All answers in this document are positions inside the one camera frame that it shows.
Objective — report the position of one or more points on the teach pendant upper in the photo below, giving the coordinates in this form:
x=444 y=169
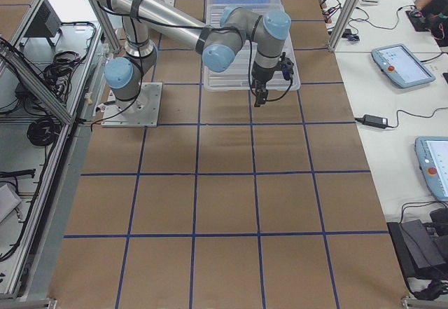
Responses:
x=401 y=66

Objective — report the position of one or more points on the person at desk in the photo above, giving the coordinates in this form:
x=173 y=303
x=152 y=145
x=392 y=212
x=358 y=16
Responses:
x=435 y=14

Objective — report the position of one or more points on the black laptop power brick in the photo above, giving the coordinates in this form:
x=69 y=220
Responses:
x=373 y=121

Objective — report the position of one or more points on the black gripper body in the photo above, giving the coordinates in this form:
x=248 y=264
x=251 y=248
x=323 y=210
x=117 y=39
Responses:
x=262 y=74

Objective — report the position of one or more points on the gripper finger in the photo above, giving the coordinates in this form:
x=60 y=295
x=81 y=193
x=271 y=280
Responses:
x=265 y=92
x=258 y=99

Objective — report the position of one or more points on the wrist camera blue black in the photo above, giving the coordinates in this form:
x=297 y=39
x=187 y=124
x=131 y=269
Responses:
x=286 y=67

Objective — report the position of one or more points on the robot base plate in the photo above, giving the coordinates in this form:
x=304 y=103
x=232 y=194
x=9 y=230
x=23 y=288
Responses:
x=143 y=113

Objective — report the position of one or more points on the teach pendant lower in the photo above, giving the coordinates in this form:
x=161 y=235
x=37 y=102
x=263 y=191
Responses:
x=431 y=153

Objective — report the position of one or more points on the teach pendant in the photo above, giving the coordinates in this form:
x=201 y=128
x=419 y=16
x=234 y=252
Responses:
x=401 y=66
x=431 y=153

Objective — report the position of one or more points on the aluminium frame post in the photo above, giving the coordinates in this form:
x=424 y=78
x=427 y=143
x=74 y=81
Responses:
x=342 y=21

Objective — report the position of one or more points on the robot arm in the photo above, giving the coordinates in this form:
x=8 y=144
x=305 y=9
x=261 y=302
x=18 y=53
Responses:
x=218 y=46

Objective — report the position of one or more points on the aluminium frame rail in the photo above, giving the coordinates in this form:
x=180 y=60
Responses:
x=30 y=79

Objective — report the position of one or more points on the black equipment box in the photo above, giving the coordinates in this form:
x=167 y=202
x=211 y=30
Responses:
x=46 y=24

